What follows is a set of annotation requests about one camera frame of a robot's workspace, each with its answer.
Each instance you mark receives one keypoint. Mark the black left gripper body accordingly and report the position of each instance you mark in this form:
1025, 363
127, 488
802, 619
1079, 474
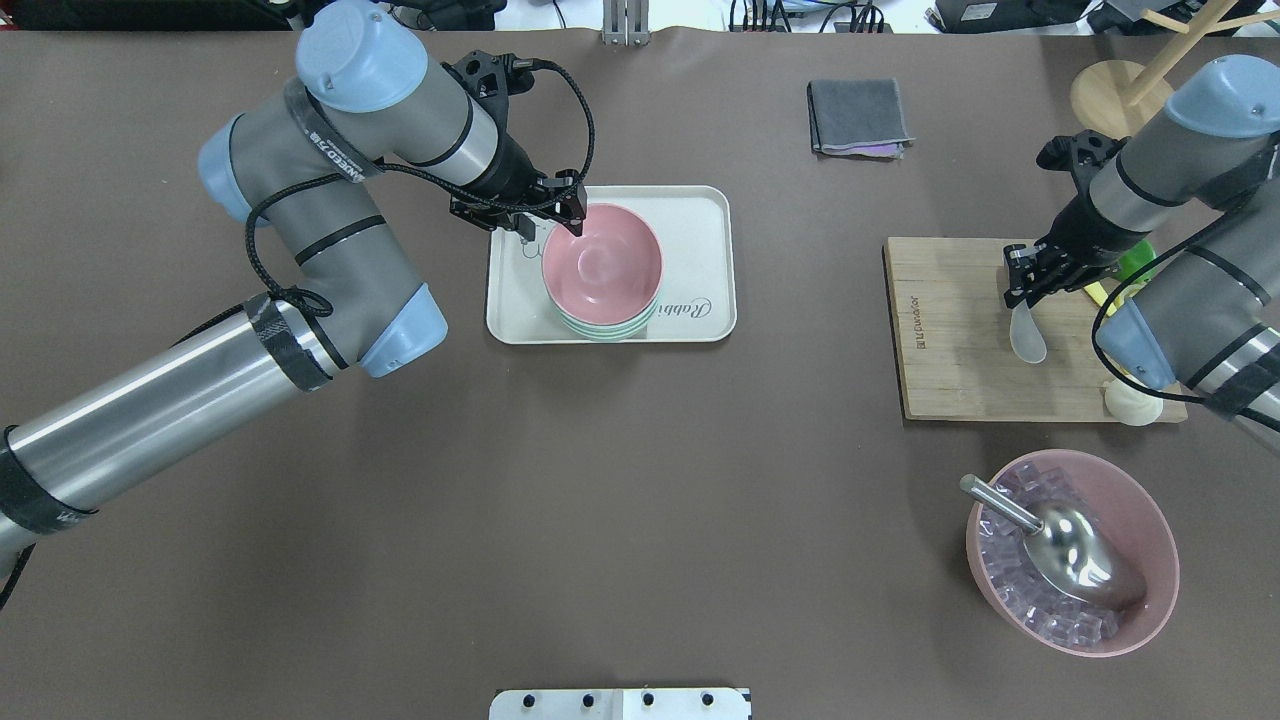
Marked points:
513, 172

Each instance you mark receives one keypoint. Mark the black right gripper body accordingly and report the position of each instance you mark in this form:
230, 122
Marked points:
1077, 232

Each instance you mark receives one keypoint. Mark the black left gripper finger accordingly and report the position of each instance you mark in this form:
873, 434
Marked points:
524, 227
573, 216

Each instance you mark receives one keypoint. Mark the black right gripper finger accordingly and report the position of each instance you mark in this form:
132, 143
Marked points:
1017, 292

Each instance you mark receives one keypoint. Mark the white ceramic spoon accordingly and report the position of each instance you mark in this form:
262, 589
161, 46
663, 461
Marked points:
1025, 337

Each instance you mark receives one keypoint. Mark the small pink bowl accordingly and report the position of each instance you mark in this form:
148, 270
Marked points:
608, 273

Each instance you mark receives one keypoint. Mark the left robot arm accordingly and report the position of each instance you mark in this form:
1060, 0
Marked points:
336, 289

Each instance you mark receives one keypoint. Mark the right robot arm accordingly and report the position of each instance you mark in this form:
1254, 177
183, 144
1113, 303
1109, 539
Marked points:
1203, 328

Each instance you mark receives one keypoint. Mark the green bowl top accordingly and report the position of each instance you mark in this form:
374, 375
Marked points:
645, 313

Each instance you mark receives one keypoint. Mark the green bowl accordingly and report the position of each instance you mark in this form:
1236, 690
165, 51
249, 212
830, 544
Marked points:
604, 333
645, 313

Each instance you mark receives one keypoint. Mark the green bowl bottom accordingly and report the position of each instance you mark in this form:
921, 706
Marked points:
604, 333

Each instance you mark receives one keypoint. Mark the large pink bowl with ice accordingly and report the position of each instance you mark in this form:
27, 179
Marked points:
1125, 514

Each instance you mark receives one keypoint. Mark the yellow plastic knife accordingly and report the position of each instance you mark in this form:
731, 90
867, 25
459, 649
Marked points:
1101, 297

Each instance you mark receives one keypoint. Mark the green lime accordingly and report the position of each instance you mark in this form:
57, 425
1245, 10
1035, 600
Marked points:
1132, 261

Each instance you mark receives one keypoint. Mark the bamboo cutting board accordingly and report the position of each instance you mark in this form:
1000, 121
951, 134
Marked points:
951, 329

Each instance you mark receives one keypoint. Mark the cream rabbit tray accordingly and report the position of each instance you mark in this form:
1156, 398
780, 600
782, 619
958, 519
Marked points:
696, 301

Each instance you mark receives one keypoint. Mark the wooden stand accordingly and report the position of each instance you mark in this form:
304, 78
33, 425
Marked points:
1117, 97

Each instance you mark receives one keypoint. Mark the purple cloth under grey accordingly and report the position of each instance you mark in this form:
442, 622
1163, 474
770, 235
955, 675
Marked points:
883, 151

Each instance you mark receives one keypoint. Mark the grey folded cloth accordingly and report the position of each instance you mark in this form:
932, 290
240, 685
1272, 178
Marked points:
847, 113

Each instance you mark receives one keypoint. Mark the metal ice scoop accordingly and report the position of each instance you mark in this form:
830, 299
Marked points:
1067, 549

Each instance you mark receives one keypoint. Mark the white metal base plate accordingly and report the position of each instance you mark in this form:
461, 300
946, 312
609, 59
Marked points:
623, 703

